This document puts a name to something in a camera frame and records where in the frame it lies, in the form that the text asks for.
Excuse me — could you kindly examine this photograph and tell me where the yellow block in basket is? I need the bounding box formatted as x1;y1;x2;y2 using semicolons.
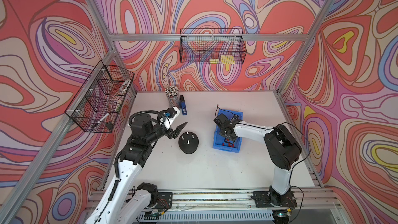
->
220;55;235;64

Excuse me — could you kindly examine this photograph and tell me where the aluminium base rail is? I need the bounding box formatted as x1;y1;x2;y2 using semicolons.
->
83;188;343;224

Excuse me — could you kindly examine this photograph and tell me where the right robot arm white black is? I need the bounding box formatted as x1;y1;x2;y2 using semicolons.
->
214;114;302;207

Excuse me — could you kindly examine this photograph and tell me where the black dome with screws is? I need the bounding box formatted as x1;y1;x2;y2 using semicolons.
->
178;132;199;155

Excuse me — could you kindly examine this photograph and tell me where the black wire basket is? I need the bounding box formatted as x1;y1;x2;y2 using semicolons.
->
65;61;135;133
179;27;247;65

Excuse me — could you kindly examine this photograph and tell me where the black wire basket at back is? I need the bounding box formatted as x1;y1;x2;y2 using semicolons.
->
179;27;247;65

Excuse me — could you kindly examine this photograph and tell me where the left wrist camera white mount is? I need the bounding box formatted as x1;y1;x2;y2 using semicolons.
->
163;107;181;130

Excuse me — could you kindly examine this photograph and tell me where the white marker in basket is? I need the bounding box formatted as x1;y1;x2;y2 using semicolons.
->
91;113;109;129

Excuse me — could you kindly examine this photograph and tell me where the clear pencil holder with pencils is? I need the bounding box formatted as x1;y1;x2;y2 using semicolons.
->
165;86;181;109

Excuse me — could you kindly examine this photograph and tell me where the black wire basket on left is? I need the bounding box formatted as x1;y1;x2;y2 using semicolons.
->
65;61;135;133

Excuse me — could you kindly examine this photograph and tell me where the blue plastic bin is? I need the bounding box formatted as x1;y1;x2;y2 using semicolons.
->
212;108;243;153

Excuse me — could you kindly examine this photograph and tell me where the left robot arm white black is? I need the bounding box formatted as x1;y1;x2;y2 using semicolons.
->
86;107;186;224

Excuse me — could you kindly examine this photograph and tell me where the blue stapler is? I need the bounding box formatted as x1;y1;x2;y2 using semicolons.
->
180;95;187;115

